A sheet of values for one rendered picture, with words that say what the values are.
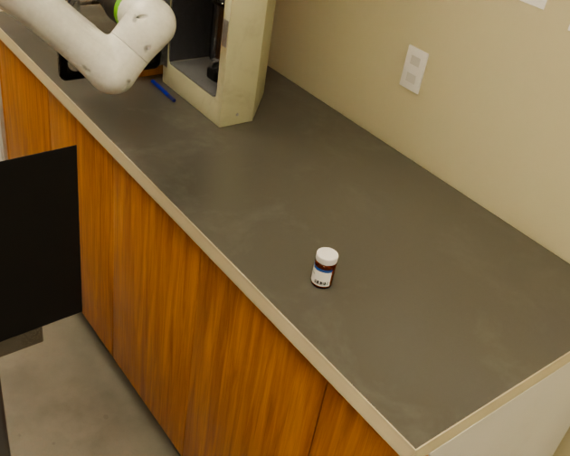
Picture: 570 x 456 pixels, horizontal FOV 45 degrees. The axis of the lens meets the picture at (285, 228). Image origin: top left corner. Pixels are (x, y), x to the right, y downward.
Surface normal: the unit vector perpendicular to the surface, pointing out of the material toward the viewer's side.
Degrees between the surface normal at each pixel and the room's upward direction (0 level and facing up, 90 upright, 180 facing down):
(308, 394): 90
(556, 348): 0
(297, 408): 90
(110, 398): 0
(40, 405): 0
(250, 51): 90
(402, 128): 90
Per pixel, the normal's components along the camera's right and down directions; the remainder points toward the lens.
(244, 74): 0.60, 0.53
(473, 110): -0.79, 0.25
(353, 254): 0.14, -0.81
